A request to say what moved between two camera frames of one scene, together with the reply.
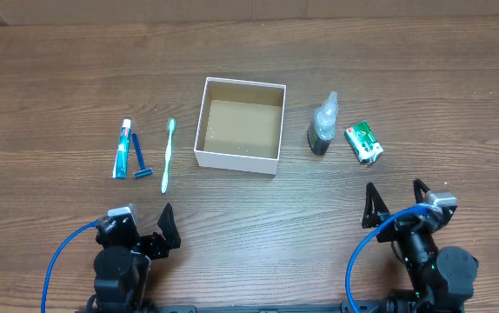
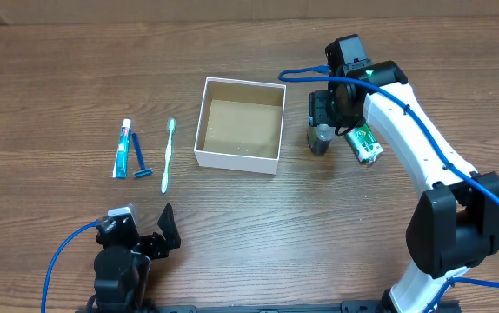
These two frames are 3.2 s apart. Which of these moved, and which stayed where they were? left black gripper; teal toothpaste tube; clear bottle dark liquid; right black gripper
Moved: right black gripper
Stayed: teal toothpaste tube; clear bottle dark liquid; left black gripper
